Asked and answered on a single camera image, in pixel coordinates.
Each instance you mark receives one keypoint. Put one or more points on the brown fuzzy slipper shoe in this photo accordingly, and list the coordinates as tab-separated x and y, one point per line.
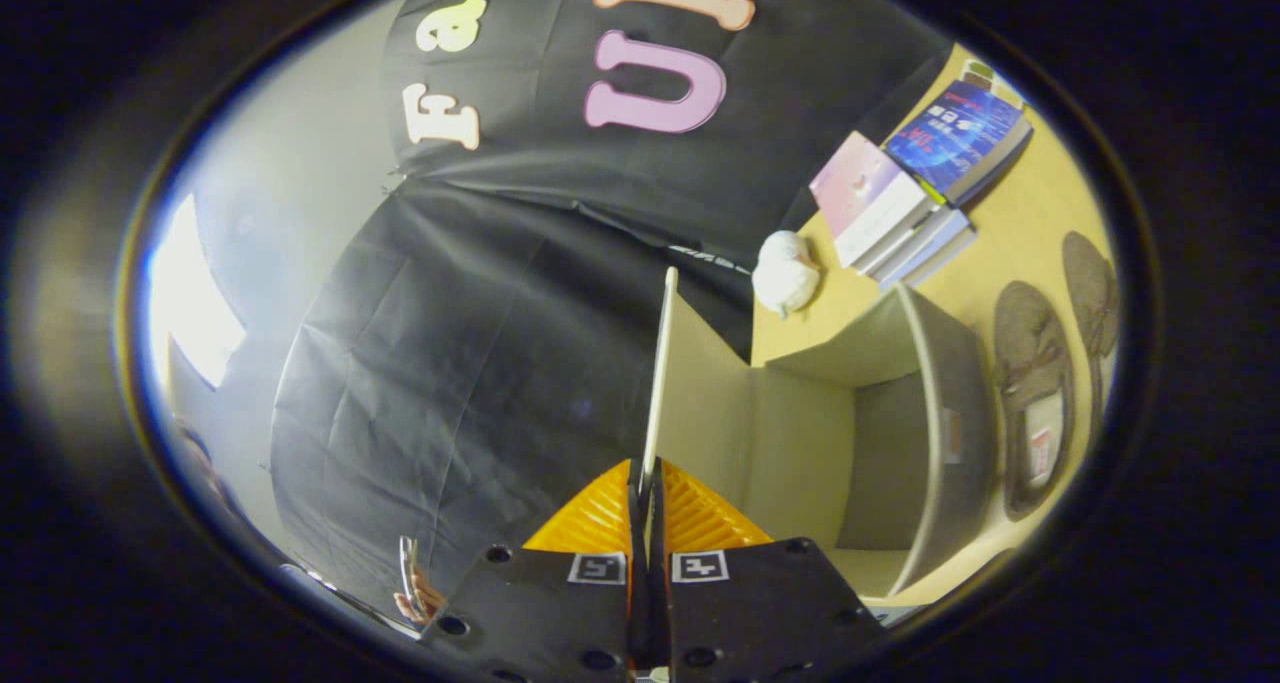
1090	283
1030	363

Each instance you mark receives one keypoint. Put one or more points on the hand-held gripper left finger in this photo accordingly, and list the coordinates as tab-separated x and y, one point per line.
560	613

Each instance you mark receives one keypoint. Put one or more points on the white card with coloured patches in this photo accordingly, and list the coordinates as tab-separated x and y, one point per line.
990	75

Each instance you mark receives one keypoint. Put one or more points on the white plush toy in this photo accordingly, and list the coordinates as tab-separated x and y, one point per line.
785	275

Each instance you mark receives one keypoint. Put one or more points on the blue cover book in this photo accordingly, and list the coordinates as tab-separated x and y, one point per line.
955	133

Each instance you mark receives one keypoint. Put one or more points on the beige fabric storage box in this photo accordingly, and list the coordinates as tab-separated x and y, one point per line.
800	443

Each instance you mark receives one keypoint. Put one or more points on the pink cover book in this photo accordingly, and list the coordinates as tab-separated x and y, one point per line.
860	188

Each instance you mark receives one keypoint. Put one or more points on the white-paged book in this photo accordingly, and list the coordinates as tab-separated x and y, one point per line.
925	243

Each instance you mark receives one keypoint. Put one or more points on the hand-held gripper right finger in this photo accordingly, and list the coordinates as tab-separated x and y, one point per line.
760	613

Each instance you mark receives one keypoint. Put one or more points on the black backdrop cloth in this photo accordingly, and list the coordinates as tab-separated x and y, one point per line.
480	363

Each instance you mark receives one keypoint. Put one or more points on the pale blue book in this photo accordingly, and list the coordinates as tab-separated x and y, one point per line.
945	260

